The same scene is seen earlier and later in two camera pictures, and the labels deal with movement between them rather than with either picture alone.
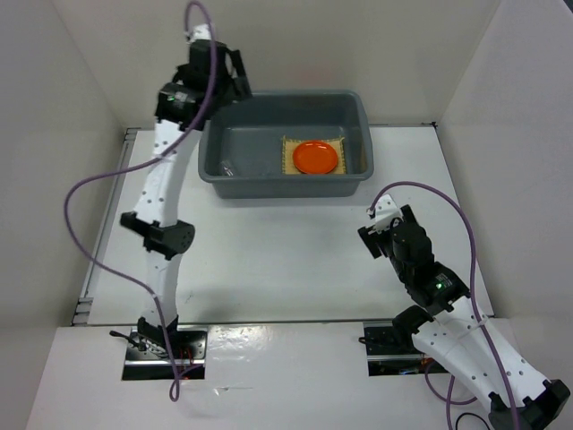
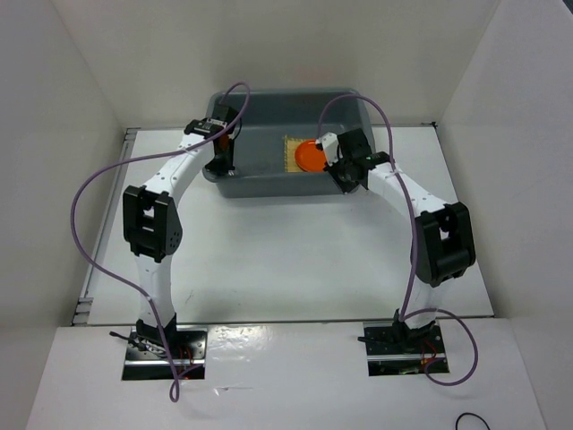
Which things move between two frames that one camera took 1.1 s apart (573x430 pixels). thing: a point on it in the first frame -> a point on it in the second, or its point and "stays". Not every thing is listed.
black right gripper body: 397,260 -> 340,170
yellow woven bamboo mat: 288,146 stays
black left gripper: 233,92 -> 223,168
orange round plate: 314,158 stays
